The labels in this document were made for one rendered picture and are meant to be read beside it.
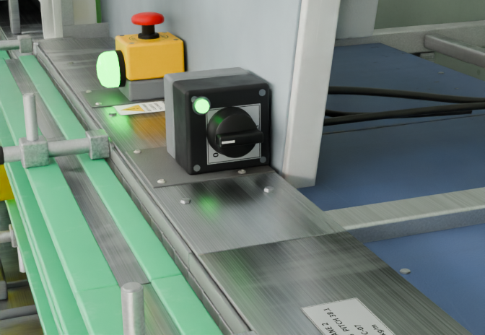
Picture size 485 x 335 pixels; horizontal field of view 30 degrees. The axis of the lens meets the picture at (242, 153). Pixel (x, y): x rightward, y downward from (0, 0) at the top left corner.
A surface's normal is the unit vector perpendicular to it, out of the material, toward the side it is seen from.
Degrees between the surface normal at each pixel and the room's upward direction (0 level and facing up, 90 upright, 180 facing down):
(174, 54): 90
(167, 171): 90
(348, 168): 90
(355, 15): 90
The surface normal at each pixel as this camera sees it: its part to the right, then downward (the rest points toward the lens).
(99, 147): 0.33, 0.29
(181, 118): -0.94, 0.11
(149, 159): -0.02, -0.95
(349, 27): 0.32, 0.53
